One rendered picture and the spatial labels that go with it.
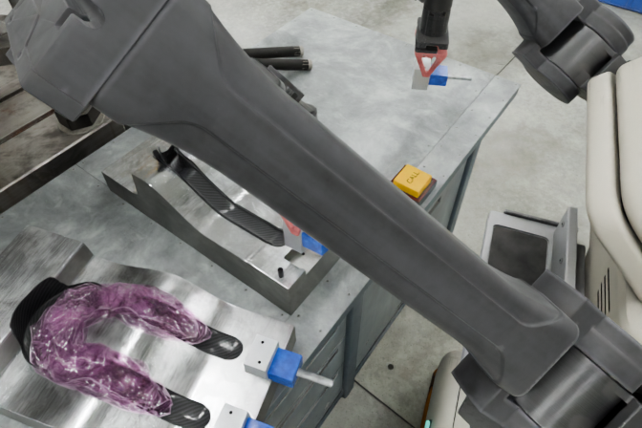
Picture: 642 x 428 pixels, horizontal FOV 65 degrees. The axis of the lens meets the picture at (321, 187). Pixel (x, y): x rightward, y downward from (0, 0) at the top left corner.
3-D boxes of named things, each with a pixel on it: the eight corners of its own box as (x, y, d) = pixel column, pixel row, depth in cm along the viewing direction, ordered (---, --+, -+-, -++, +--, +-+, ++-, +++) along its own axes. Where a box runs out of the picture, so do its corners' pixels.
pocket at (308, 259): (323, 262, 89) (323, 249, 86) (305, 283, 86) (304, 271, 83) (303, 249, 91) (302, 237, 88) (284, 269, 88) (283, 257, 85)
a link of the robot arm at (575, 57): (607, 114, 61) (643, 80, 60) (554, 57, 59) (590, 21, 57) (570, 98, 70) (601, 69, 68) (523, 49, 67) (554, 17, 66)
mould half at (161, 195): (371, 222, 101) (376, 176, 91) (290, 316, 87) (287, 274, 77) (198, 126, 122) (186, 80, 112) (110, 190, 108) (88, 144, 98)
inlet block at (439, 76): (468, 81, 116) (473, 61, 112) (469, 95, 113) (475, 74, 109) (411, 76, 117) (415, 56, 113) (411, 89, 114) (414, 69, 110)
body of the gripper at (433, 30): (416, 50, 104) (420, 16, 98) (417, 24, 110) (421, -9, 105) (447, 52, 103) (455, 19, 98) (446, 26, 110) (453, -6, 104)
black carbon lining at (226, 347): (248, 341, 79) (243, 321, 74) (203, 438, 70) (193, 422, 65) (71, 280, 87) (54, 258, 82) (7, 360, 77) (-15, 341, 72)
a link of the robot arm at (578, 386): (627, 496, 34) (684, 439, 33) (528, 422, 31) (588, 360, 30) (548, 406, 42) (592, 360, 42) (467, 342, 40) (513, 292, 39)
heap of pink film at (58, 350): (219, 320, 81) (211, 295, 75) (160, 432, 69) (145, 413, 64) (84, 275, 86) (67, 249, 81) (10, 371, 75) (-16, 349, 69)
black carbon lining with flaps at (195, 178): (330, 204, 96) (330, 169, 89) (275, 261, 87) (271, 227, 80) (201, 133, 110) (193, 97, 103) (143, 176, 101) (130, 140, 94)
